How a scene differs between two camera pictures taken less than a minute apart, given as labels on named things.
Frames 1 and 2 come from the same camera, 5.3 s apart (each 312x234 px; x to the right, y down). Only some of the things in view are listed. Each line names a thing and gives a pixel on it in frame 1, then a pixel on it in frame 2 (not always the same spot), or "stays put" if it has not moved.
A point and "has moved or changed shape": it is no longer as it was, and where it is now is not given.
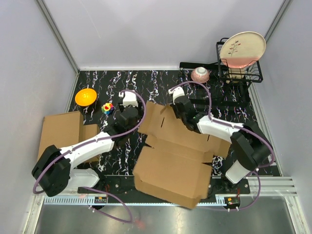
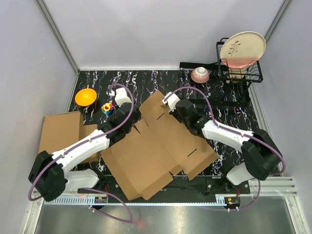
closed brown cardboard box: [66, 129] stays put
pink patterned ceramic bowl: [200, 74] stays put
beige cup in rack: [235, 75] stays put
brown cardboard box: [172, 166] has moved or changed shape
